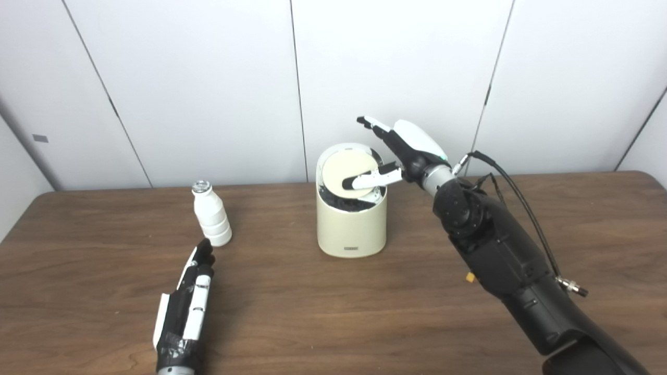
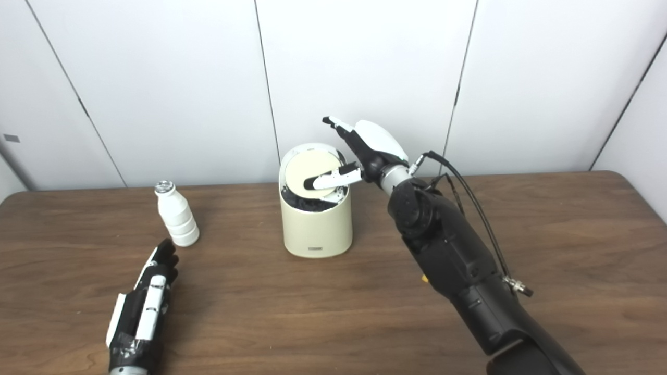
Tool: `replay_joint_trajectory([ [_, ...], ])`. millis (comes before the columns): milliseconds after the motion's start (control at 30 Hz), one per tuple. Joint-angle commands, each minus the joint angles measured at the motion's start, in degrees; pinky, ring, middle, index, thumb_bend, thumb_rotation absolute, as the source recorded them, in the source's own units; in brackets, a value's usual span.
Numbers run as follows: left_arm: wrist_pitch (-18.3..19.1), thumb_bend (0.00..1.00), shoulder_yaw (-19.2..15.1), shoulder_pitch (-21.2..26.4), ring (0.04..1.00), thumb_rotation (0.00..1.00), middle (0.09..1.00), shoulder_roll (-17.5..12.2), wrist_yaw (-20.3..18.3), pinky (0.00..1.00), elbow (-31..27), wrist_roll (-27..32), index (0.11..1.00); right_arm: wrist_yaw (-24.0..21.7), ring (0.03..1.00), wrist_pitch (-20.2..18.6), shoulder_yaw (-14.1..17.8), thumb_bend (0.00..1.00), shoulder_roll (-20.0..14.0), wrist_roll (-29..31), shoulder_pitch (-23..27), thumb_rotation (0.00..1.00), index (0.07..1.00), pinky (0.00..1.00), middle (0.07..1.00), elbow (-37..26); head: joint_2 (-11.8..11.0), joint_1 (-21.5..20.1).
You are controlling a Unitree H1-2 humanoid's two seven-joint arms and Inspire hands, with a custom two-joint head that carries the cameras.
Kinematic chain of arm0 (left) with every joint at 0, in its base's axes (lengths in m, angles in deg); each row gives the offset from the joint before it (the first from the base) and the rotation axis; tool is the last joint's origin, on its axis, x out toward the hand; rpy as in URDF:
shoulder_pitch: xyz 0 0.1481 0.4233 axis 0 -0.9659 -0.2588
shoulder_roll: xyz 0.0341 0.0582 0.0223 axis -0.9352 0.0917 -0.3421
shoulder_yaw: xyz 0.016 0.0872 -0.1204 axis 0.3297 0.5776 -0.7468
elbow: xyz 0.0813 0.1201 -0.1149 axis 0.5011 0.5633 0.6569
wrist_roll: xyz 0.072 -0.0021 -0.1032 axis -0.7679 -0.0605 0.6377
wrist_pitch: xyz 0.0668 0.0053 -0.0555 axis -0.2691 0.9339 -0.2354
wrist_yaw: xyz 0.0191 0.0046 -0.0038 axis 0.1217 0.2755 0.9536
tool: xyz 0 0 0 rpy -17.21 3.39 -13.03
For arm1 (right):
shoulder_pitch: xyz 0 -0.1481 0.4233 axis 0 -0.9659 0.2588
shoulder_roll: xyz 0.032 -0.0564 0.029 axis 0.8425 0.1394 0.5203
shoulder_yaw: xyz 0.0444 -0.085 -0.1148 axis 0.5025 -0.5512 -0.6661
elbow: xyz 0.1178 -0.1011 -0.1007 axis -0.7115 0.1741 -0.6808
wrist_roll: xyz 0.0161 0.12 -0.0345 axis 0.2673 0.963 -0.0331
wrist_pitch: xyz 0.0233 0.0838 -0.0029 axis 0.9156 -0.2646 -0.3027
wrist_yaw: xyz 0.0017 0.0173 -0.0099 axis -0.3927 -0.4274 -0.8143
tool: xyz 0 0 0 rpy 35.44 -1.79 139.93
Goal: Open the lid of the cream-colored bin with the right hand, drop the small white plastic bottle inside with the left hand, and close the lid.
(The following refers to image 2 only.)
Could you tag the cream-colored plastic bin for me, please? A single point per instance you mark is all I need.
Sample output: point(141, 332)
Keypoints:
point(315, 229)

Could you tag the black bin liner bag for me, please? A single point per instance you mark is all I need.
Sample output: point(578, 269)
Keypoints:
point(307, 204)

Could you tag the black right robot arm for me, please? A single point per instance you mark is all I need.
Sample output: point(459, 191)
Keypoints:
point(453, 250)

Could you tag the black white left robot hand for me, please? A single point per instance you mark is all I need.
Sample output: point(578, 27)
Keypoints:
point(148, 307)

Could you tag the small white plastic bottle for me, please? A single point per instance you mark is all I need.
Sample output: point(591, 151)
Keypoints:
point(177, 219)

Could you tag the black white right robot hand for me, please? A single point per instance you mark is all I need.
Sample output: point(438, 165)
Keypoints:
point(378, 140)

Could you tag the round cream bin lid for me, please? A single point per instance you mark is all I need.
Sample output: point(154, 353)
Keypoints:
point(307, 166)

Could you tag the small grey wall label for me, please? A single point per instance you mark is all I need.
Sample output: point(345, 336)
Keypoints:
point(11, 138)

